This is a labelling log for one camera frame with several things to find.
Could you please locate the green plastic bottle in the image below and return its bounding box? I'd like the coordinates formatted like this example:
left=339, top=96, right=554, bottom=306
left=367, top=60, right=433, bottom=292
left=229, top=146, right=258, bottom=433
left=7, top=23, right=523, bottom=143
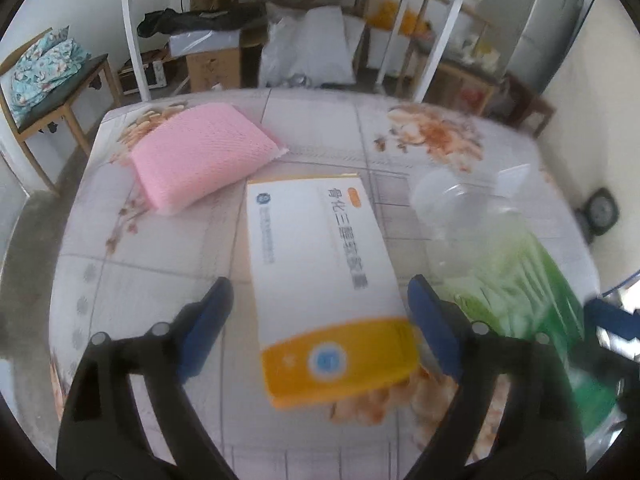
left=409, top=167, right=622, bottom=436

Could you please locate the white and yellow medicine box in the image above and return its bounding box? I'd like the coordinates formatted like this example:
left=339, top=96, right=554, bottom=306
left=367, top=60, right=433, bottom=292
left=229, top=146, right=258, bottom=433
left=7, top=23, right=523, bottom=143
left=245, top=174, right=419, bottom=408

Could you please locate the pink sponge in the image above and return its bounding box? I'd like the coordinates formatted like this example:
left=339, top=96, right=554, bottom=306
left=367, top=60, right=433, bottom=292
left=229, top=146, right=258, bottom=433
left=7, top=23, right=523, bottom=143
left=129, top=103, right=288, bottom=216

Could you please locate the black round floor object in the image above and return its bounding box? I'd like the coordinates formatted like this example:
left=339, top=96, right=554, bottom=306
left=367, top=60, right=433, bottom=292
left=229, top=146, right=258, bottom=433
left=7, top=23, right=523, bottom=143
left=574, top=188, right=620, bottom=245

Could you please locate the floral tablecloth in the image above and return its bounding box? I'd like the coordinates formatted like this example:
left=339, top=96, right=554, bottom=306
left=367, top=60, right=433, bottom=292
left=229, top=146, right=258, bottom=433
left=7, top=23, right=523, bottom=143
left=46, top=86, right=609, bottom=480

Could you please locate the white leaning board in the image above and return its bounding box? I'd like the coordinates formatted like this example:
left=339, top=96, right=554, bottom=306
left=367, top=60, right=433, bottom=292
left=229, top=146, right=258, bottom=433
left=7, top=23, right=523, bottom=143
left=538, top=0, right=639, bottom=290

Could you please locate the grey refrigerator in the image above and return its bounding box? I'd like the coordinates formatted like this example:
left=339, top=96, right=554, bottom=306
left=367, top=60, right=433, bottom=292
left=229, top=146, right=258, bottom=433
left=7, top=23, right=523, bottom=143
left=506, top=0, right=585, bottom=92

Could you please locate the wooden chair with cushion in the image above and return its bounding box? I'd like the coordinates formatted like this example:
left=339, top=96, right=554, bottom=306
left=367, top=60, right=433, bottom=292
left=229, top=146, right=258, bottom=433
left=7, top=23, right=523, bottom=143
left=1, top=28, right=122, bottom=194

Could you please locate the yellow bag under table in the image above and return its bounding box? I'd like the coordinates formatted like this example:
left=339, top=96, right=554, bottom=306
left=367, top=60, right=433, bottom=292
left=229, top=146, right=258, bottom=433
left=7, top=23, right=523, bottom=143
left=366, top=0, right=434, bottom=36

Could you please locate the floral fabric on chair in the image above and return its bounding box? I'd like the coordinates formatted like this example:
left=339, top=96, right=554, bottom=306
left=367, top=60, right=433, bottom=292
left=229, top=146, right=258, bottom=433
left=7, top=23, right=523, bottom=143
left=9, top=27, right=91, bottom=126

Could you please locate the white plastic sack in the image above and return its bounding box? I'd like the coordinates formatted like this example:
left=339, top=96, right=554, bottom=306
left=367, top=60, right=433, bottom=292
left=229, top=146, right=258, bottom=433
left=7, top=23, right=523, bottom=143
left=258, top=3, right=366, bottom=88

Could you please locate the cardboard box under table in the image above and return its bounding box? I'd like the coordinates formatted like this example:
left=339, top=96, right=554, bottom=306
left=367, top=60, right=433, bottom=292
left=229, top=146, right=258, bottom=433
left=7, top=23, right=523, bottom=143
left=168, top=30, right=241, bottom=92

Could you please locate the black cloth on box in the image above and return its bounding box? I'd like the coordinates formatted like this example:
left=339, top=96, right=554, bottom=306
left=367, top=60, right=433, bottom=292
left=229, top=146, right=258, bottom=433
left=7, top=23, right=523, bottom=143
left=137, top=3, right=267, bottom=38

